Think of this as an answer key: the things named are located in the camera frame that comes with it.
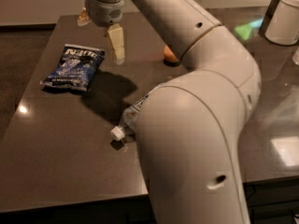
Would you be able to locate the blue plastic water bottle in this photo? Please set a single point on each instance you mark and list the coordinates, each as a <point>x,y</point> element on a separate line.
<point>129,117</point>

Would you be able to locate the blue chip bag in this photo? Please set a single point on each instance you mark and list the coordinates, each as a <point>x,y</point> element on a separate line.
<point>76,68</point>

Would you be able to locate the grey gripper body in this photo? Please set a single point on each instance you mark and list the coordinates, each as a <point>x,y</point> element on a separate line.
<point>103,11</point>

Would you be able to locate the orange fruit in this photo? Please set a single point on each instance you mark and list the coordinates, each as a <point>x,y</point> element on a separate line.
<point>169,55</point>

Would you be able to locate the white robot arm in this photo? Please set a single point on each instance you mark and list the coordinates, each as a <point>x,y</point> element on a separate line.
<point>188,129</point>

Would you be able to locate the white cylindrical container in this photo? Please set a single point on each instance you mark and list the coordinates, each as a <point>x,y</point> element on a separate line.
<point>283,29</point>

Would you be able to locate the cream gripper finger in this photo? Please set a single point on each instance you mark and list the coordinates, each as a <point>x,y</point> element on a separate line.
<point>83,18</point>
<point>116,40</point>

